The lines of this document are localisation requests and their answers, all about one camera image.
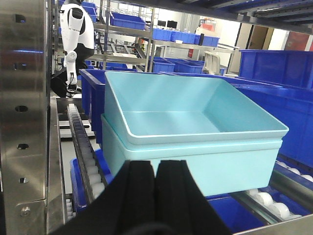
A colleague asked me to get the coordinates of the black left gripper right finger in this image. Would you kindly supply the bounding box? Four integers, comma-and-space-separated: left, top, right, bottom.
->
155, 160, 231, 235

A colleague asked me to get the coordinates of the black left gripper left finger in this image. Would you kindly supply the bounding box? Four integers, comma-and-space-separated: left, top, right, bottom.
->
53, 161, 155, 235

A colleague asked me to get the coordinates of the light blue plastic bin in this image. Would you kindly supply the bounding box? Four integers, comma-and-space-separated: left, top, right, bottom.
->
104, 71, 289, 145

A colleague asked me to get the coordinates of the dark blue bin lower middle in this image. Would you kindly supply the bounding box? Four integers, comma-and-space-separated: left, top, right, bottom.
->
69, 159, 264, 233

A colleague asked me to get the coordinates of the roller track left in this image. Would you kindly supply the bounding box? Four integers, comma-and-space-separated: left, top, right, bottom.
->
67, 103, 107, 214

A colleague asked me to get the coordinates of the white roller track right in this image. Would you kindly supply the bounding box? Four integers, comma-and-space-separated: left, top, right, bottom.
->
230, 160, 313, 225

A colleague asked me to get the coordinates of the dark blue bin lower left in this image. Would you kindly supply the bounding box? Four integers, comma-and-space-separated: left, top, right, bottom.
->
79, 68, 137, 145

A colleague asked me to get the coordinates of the dark blue bin lower right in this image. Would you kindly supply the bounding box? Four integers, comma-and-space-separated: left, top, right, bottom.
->
162, 72, 313, 167

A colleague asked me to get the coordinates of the background metal shelving rack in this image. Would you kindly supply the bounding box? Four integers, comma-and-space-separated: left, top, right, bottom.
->
52, 0, 240, 74

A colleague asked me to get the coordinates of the large dark blue bin right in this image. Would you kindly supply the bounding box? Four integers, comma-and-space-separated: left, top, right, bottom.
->
239, 49, 313, 89

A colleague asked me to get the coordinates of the white humanoid robot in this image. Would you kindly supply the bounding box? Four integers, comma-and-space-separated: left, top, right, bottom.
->
50, 0, 94, 98

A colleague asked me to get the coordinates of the stainless steel shelf post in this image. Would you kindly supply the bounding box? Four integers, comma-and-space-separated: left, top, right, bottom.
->
0, 0, 51, 235

